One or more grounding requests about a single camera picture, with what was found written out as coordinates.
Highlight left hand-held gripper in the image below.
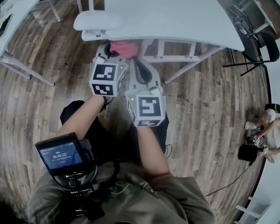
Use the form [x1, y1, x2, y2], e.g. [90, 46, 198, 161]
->
[88, 42, 130, 98]

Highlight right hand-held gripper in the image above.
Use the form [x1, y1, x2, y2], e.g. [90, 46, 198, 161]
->
[124, 56, 167, 128]

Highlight pink cloth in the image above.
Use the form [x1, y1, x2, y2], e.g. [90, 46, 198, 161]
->
[109, 39, 140, 60]

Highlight small white desk fan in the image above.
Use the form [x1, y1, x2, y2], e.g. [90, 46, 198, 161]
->
[17, 0, 126, 42]

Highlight person's right forearm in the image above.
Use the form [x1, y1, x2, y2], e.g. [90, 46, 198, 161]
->
[136, 124, 174, 180]

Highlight person's left forearm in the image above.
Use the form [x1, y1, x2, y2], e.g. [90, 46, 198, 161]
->
[55, 95, 107, 145]

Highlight white standing desk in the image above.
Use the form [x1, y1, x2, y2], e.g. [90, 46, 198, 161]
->
[227, 0, 278, 34]

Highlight person's black trousers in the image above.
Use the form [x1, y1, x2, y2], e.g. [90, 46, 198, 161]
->
[59, 100, 170, 166]

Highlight white table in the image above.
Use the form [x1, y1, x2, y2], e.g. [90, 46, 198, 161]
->
[0, 0, 62, 88]
[103, 0, 246, 85]

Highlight black smartphone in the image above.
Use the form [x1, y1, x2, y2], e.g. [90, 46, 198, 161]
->
[0, 14, 13, 42]

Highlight black chest monitor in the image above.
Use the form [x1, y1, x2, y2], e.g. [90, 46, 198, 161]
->
[34, 132, 85, 177]

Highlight person's olive shirt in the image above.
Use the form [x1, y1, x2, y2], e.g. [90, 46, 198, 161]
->
[26, 161, 217, 224]

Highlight black folding chair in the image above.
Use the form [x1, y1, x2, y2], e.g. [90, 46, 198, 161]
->
[222, 32, 280, 77]

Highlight black bucket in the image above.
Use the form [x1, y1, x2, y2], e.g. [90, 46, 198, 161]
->
[237, 143, 259, 163]

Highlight white wooden shelf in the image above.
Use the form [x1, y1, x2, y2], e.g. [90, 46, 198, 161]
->
[232, 196, 272, 224]

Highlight tangle of cables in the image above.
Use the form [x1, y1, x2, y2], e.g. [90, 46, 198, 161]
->
[232, 7, 255, 35]

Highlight black chest camera rig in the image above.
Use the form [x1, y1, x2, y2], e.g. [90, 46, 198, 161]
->
[53, 137, 121, 221]

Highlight black floor cable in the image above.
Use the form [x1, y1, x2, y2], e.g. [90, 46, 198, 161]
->
[204, 161, 254, 197]

